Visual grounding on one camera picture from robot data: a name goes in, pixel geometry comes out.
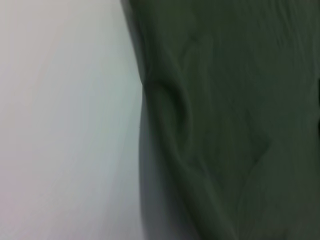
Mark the dark green t-shirt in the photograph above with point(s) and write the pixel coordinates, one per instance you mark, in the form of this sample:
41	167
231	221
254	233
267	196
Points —
237	125

